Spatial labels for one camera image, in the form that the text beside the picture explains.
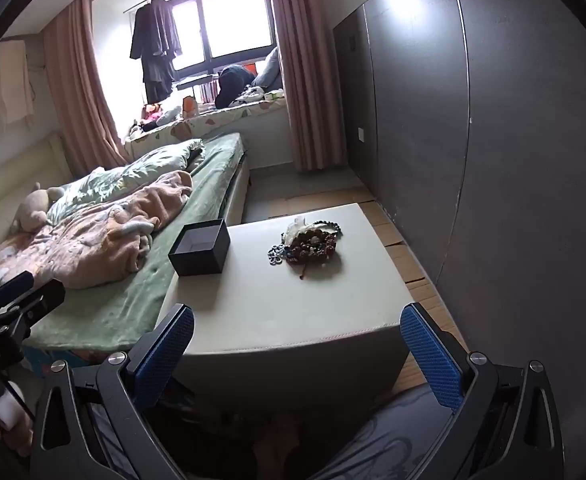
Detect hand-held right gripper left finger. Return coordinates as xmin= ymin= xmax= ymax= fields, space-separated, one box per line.
xmin=32 ymin=303 xmax=195 ymax=480

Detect black bag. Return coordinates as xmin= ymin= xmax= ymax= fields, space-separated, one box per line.
xmin=214 ymin=65 xmax=260 ymax=110

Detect person's patterned dark pants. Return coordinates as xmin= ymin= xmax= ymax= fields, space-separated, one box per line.
xmin=263 ymin=385 xmax=454 ymax=480

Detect grey pillow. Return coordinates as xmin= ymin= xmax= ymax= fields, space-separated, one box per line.
xmin=253 ymin=46 xmax=284 ymax=92

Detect dark hanging clothes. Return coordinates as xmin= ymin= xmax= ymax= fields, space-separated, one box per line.
xmin=130 ymin=0 xmax=182 ymax=103

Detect dark framed window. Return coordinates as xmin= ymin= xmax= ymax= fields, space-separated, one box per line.
xmin=165 ymin=0 xmax=278 ymax=78

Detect dark grey wardrobe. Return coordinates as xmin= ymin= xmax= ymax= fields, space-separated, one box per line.
xmin=333 ymin=0 xmax=586 ymax=461

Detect bed with green sheet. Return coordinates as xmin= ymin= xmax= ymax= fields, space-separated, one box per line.
xmin=0 ymin=130 xmax=251 ymax=376

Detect floral window seat cushion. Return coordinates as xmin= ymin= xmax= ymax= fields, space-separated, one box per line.
xmin=123 ymin=87 xmax=288 ymax=161

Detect beige plush toy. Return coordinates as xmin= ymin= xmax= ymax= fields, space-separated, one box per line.
xmin=12 ymin=184 xmax=66 ymax=233

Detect white leather ottoman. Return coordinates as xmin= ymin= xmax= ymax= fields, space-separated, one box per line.
xmin=155 ymin=202 xmax=414 ymax=411

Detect green floral quilt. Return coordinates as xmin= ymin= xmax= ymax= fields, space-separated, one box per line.
xmin=48 ymin=138 xmax=206 ymax=226

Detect pink plush toy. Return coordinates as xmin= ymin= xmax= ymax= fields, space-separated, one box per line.
xmin=140 ymin=102 xmax=166 ymax=128

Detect beige hanging cloth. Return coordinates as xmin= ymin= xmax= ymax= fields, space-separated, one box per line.
xmin=0 ymin=39 xmax=36 ymax=126

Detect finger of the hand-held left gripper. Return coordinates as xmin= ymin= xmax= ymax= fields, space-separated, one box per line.
xmin=0 ymin=270 xmax=34 ymax=311
xmin=15 ymin=278 xmax=66 ymax=328

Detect cream padded headboard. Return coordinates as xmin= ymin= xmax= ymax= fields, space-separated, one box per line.
xmin=0 ymin=130 xmax=81 ymax=256

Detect black jewelry box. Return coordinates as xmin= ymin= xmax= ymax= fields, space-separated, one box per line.
xmin=168 ymin=218 xmax=231 ymax=277

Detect pink fleece blanket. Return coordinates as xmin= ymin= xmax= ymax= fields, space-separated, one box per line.
xmin=0 ymin=170 xmax=194 ymax=290

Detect pink curtain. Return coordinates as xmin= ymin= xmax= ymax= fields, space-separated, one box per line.
xmin=264 ymin=0 xmax=346 ymax=172
xmin=42 ymin=0 xmax=128 ymax=173

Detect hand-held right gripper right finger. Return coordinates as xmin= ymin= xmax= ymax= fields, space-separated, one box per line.
xmin=399 ymin=302 xmax=566 ymax=480

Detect pile of beaded bracelets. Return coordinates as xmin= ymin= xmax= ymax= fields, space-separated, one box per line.
xmin=267 ymin=214 xmax=344 ymax=281

